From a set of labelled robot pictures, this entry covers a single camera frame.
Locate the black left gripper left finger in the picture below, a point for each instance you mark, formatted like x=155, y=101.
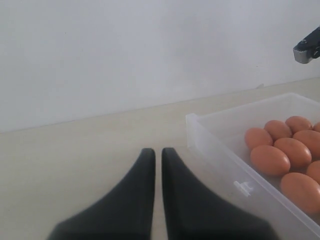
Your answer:
x=125, y=213

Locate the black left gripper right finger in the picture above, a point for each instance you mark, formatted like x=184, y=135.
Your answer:
x=194, y=212

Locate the clear plastic container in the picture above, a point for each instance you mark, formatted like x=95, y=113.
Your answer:
x=218, y=139

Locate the brown egg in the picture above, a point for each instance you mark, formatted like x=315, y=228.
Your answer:
x=256, y=136
x=270, y=160
x=298, y=153
x=278, y=129
x=298, y=123
x=302, y=191
x=313, y=171
x=311, y=139
x=316, y=127

